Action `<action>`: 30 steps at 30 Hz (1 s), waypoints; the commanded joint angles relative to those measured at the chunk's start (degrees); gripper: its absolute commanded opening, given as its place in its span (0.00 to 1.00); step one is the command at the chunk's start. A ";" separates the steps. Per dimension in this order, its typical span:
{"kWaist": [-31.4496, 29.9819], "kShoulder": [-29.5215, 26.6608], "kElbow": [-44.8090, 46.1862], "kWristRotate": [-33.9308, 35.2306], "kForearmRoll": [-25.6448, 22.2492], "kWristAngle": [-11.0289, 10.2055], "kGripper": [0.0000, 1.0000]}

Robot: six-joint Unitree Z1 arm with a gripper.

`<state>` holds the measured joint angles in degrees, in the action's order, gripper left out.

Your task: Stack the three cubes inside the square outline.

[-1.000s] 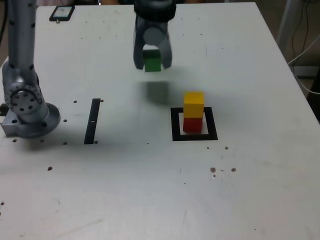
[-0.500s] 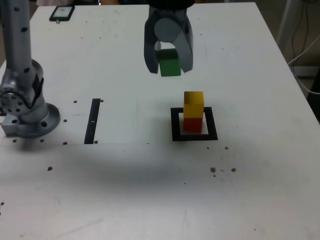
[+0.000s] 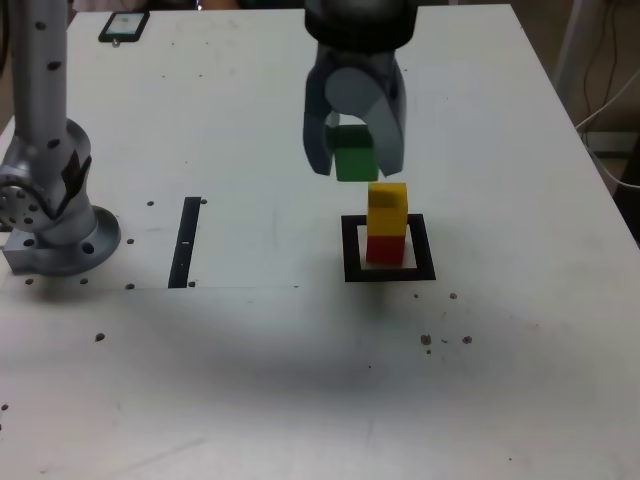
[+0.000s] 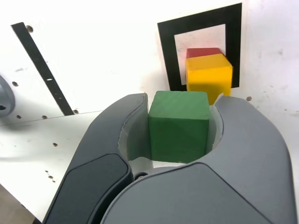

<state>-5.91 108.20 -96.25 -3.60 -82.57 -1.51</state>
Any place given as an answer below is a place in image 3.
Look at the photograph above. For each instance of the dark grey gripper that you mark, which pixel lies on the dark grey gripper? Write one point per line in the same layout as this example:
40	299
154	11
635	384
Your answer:
357	55

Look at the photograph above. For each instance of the green cube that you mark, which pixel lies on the green cube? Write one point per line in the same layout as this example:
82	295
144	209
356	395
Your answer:
355	162

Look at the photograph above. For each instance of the yellow cube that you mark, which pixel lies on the yellow cube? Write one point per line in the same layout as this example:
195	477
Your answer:
387	215

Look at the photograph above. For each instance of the red cube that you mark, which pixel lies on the red cube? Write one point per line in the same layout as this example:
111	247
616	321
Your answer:
385	250

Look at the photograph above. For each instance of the black tape square outline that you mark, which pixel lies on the black tape square outline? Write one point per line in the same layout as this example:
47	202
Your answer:
425	250

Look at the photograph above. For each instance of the black tape strip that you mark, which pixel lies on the black tape strip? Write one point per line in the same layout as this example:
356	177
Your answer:
182	260

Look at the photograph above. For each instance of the black smartphone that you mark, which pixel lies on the black smartphone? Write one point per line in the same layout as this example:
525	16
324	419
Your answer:
124	26

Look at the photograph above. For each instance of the grey metal post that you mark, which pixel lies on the grey metal post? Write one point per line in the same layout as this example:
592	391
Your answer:
575	50

